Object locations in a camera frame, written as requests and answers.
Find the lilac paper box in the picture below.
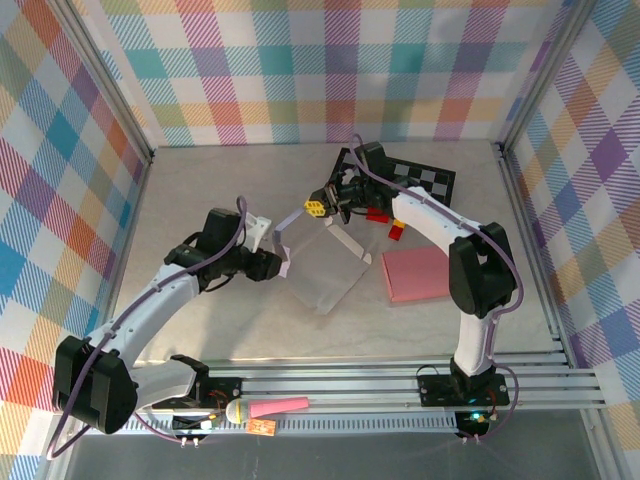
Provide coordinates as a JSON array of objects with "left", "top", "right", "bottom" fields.
[{"left": 272, "top": 205, "right": 374, "bottom": 317}]

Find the pink paper box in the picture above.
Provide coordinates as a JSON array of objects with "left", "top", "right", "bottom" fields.
[{"left": 381, "top": 245, "right": 454, "bottom": 304}]

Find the black left controller box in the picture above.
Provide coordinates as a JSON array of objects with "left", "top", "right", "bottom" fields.
[{"left": 172, "top": 414, "right": 221, "bottom": 435}]

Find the black controller box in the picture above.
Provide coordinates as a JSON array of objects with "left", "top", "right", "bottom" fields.
[
  {"left": 455, "top": 410, "right": 492, "bottom": 437},
  {"left": 172, "top": 414, "right": 221, "bottom": 435}
]

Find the black right controller box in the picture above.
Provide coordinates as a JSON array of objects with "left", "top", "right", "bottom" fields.
[{"left": 455, "top": 410, "right": 492, "bottom": 437}]

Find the black grey chessboard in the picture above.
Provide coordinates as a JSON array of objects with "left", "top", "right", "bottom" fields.
[{"left": 327, "top": 146, "right": 457, "bottom": 205}]

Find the pink toy microphone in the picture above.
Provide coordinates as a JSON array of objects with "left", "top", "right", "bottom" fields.
[{"left": 225, "top": 397, "right": 310, "bottom": 425}]

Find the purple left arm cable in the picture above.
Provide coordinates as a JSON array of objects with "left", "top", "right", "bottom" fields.
[{"left": 47, "top": 194, "right": 251, "bottom": 461}]

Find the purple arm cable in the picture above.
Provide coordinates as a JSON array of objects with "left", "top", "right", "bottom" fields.
[
  {"left": 47, "top": 194, "right": 251, "bottom": 461},
  {"left": 349, "top": 132, "right": 525, "bottom": 446}
]

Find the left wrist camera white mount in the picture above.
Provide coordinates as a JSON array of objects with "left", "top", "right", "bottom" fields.
[{"left": 242, "top": 213, "right": 274, "bottom": 253}]

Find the aluminium side rail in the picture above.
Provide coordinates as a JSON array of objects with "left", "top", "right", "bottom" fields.
[
  {"left": 493, "top": 142, "right": 576, "bottom": 369},
  {"left": 85, "top": 149, "right": 157, "bottom": 375}
]

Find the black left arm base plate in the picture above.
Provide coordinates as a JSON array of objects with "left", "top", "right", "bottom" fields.
[{"left": 169, "top": 377, "right": 243, "bottom": 409}]

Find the aluminium frame rail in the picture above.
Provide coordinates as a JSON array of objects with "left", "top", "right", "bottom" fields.
[{"left": 54, "top": 358, "right": 610, "bottom": 416}]

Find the slotted grey cable duct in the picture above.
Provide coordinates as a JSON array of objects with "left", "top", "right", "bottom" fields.
[{"left": 119, "top": 413, "right": 464, "bottom": 435}]

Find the aluminium corner post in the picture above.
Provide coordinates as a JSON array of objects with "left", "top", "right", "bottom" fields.
[
  {"left": 49, "top": 0, "right": 157, "bottom": 164},
  {"left": 494, "top": 0, "right": 599, "bottom": 157}
]

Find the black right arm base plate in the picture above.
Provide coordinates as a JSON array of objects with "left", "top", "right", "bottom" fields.
[{"left": 417, "top": 372, "right": 511, "bottom": 407}]

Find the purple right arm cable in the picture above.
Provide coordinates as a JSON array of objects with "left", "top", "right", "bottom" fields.
[{"left": 349, "top": 132, "right": 525, "bottom": 446}]

